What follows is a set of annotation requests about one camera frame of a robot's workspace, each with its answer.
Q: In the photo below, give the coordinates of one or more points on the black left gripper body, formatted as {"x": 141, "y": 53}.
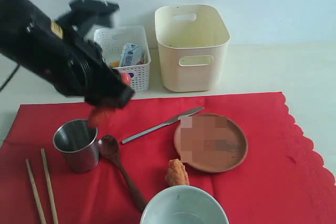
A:
{"x": 84, "y": 73}

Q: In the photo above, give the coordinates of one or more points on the yellow cheese wedge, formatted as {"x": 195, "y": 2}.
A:
{"x": 114, "y": 64}

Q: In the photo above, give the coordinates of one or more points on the red sausage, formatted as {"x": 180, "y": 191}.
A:
{"x": 98, "y": 117}

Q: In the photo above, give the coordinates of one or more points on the blue white milk carton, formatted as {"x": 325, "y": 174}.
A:
{"x": 131, "y": 55}

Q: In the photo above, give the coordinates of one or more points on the orange fried chicken piece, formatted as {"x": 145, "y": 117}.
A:
{"x": 176, "y": 173}

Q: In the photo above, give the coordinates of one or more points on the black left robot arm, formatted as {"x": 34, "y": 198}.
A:
{"x": 59, "y": 52}

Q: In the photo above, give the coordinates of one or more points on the white woven plastic basket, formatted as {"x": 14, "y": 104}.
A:
{"x": 112, "y": 40}

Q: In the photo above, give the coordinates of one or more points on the stainless steel cup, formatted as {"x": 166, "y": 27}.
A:
{"x": 78, "y": 143}

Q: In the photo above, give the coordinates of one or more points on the dark wooden spoon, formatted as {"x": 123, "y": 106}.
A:
{"x": 109, "y": 149}

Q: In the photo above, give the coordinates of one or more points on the silver table knife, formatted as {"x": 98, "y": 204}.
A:
{"x": 166, "y": 123}

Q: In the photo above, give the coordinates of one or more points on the cream plastic bin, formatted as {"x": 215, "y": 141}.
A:
{"x": 192, "y": 42}

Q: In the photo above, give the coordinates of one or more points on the brown wooden plate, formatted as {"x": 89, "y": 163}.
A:
{"x": 210, "y": 142}

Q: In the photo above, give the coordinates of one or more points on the pale blue ceramic bowl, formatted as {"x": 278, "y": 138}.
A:
{"x": 183, "y": 204}

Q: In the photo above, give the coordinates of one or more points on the red scalloped table cloth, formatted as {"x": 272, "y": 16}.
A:
{"x": 282, "y": 179}

